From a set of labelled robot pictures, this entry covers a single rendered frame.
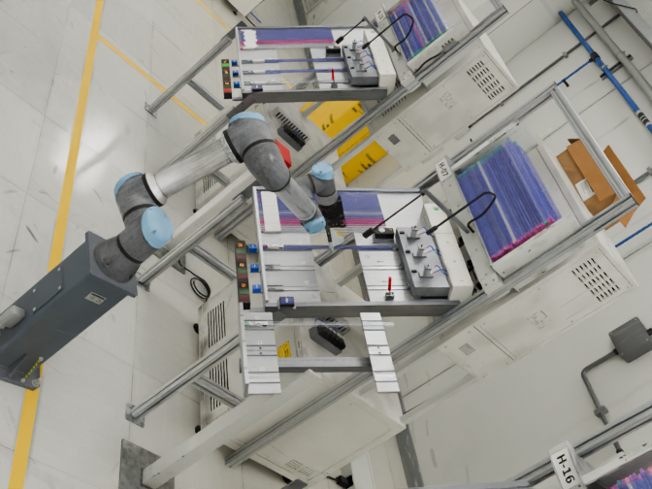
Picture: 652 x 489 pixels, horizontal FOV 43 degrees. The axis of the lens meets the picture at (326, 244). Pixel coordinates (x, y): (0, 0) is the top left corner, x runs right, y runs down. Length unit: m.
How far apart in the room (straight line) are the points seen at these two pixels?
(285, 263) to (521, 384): 1.93
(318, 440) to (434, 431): 1.41
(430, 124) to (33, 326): 2.34
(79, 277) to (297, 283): 0.80
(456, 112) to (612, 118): 1.37
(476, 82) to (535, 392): 1.64
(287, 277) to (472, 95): 1.67
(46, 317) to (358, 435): 1.43
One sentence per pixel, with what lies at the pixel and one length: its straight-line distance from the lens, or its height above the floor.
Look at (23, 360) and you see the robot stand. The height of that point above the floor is 0.10.
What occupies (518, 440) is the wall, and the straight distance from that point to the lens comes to 4.47.
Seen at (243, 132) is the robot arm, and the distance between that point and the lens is 2.55.
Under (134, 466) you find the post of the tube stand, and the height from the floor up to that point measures 0.01.
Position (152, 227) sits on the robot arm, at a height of 0.77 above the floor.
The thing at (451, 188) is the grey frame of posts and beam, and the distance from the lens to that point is 3.35.
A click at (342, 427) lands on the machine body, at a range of 3.46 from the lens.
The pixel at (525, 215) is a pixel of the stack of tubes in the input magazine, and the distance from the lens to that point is 3.00.
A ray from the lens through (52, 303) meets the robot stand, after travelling 2.71.
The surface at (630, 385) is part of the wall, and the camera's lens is 4.31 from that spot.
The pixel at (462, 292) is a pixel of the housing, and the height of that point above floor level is 1.23.
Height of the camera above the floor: 2.01
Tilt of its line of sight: 21 degrees down
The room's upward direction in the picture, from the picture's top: 54 degrees clockwise
